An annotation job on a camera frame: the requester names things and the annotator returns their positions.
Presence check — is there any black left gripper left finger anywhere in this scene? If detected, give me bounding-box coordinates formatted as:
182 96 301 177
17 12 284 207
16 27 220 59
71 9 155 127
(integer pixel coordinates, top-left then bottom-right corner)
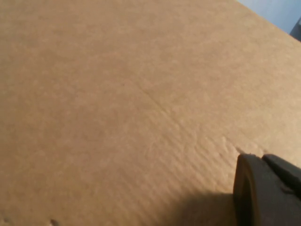
232 153 301 226

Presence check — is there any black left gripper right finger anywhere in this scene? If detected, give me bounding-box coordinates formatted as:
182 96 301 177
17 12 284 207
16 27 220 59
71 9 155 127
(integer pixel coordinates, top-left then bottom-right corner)
261 153 301 200

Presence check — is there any cardboard shoe box outer sleeve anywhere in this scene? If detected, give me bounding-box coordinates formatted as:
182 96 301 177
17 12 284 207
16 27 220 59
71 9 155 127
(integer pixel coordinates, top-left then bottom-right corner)
0 0 301 226

